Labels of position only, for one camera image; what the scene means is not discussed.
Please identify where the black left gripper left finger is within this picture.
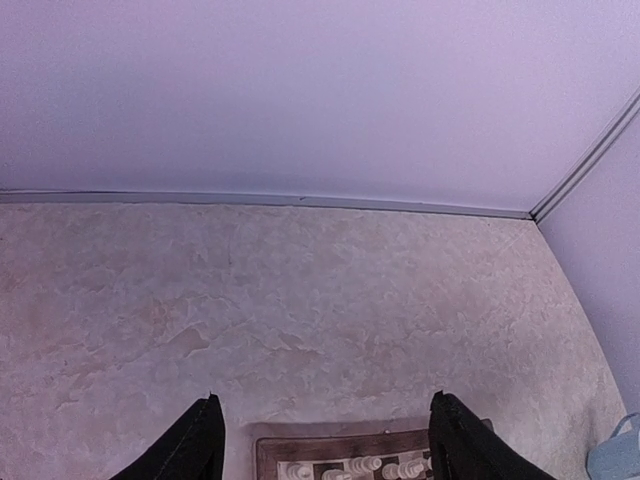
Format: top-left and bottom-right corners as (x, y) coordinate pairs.
(112, 394), (225, 480)

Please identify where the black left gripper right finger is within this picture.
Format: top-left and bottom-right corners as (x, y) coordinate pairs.
(429, 391), (550, 480)

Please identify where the wooden chessboard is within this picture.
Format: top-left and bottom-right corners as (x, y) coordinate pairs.
(244, 418), (494, 480)

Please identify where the light blue mug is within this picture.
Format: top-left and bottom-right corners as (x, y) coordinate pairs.
(586, 412), (639, 480)

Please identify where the back aluminium rail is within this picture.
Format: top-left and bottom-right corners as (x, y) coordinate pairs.
(1, 190), (532, 221)

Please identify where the right aluminium post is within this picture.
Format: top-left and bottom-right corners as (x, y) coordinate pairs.
(529, 88), (640, 225)

